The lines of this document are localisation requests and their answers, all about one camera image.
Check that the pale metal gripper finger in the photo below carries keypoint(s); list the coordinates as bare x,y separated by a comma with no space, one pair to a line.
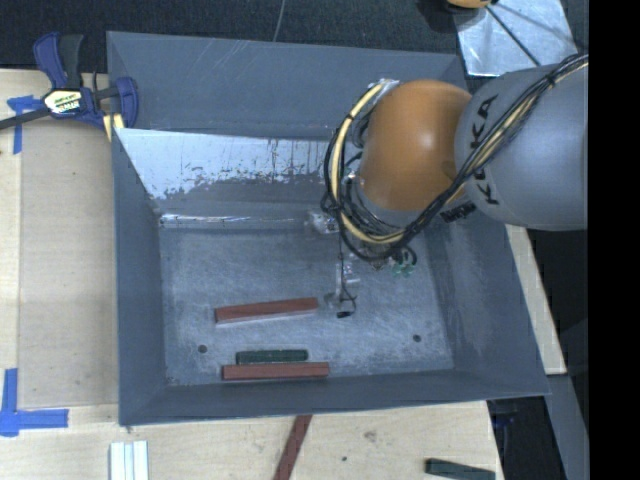
345,280
324,222

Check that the red-brown flat block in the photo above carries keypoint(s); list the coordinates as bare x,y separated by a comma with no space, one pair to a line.
292,448
275,371
265,310

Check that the grey metal bin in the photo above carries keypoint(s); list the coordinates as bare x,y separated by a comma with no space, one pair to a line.
250,268

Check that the dark green flat block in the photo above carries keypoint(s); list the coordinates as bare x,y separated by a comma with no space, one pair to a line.
271,356
457,469

